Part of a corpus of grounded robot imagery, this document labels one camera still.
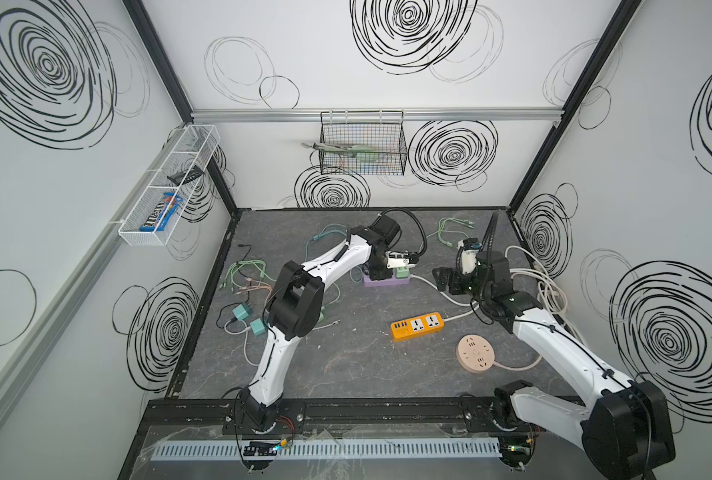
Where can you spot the orange power strip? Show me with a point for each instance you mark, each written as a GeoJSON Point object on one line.
{"type": "Point", "coordinates": [415, 327]}

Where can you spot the purple power strip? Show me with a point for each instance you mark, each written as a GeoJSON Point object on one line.
{"type": "Point", "coordinates": [385, 283]}

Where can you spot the white wire wall shelf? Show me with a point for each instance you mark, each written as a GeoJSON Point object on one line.
{"type": "Point", "coordinates": [188, 145]}

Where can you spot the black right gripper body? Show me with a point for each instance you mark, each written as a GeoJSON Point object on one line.
{"type": "Point", "coordinates": [452, 278]}

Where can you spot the blue candy packet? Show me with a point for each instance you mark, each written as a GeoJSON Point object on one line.
{"type": "Point", "coordinates": [166, 207]}

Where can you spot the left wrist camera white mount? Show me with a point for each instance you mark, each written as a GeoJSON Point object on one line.
{"type": "Point", "coordinates": [395, 260]}

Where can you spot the green tongs in basket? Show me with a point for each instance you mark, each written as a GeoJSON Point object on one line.
{"type": "Point", "coordinates": [330, 154]}

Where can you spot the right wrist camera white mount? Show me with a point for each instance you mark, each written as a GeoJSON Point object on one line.
{"type": "Point", "coordinates": [467, 255]}

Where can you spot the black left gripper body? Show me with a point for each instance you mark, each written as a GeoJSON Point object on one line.
{"type": "Point", "coordinates": [383, 264]}

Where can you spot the black remote control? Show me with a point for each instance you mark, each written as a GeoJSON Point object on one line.
{"type": "Point", "coordinates": [186, 176]}

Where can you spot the teal charger adapter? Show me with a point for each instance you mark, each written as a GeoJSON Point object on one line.
{"type": "Point", "coordinates": [258, 327]}
{"type": "Point", "coordinates": [242, 312]}

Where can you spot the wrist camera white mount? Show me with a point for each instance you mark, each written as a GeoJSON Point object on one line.
{"type": "Point", "coordinates": [395, 260]}
{"type": "Point", "coordinates": [467, 255]}

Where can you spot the round pink power socket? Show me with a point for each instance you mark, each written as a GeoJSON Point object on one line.
{"type": "Point", "coordinates": [475, 354]}

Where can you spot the black wire wall basket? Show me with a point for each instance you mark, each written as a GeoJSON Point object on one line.
{"type": "Point", "coordinates": [383, 129]}

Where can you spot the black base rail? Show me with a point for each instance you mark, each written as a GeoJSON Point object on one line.
{"type": "Point", "coordinates": [474, 414]}

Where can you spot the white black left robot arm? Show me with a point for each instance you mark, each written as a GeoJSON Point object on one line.
{"type": "Point", "coordinates": [295, 304]}

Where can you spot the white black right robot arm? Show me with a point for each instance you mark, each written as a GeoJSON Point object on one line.
{"type": "Point", "coordinates": [622, 425]}

